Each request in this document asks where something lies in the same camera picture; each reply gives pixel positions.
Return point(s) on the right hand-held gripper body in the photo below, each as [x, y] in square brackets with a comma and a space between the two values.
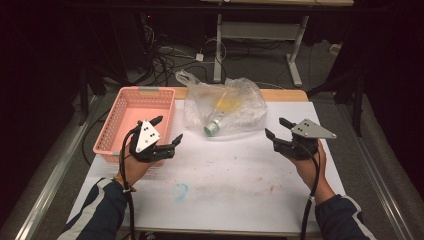
[311, 130]

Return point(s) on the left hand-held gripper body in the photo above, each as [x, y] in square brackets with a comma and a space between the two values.
[146, 137]

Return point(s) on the pink plastic basket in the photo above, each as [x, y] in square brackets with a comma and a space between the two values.
[128, 113]

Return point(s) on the small white-lidded jar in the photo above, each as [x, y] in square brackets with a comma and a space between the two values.
[212, 128]

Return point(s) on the clear plastic smiley bag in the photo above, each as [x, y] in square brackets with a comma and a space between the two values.
[243, 100]

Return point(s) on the person's left hand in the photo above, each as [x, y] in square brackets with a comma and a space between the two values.
[133, 170]

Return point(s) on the person's right hand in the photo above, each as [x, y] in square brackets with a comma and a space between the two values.
[308, 173]

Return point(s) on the black metal stand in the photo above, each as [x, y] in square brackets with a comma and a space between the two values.
[356, 100]
[83, 100]

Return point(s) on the white table mat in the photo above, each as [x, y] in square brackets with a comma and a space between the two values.
[233, 186]

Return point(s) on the white power adapter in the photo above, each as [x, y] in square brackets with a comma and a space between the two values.
[199, 57]

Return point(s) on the beige floor socket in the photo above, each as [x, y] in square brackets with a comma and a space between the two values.
[335, 49]

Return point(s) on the silver metal floor rail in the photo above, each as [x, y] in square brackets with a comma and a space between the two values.
[376, 180]
[53, 186]

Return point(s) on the white metal desk frame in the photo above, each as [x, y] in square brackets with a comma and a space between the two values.
[260, 30]

